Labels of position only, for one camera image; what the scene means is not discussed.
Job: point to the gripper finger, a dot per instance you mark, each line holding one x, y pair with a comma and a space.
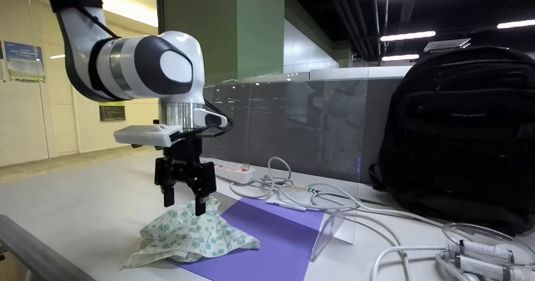
169, 197
200, 205

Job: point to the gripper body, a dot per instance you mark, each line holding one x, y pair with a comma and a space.
182, 164

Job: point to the white green patterned cloth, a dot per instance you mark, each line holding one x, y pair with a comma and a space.
188, 237

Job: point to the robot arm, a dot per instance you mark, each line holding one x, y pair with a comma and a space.
138, 65

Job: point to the clear glass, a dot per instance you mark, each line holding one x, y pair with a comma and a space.
468, 233

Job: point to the white power strip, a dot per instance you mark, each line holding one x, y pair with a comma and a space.
230, 170

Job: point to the purple paper sheet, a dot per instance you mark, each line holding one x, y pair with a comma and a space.
271, 239

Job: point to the white flat packet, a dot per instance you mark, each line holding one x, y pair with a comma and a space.
288, 201

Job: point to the grey desk divider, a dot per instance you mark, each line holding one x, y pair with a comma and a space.
284, 122

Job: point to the clear acrylic stand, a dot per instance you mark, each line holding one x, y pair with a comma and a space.
328, 231

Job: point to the ceiling light strip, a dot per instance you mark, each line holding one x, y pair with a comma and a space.
400, 57
516, 24
407, 36

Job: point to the black backpack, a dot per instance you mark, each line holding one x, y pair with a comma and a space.
459, 139

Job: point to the white tube with black cap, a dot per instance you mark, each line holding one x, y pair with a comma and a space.
485, 268
489, 251

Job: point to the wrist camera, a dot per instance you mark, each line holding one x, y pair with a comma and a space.
142, 134

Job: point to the dark wall sign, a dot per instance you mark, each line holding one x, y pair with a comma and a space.
112, 111

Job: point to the grey rail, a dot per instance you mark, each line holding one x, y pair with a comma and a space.
37, 254

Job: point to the blue wall poster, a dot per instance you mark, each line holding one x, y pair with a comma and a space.
24, 61

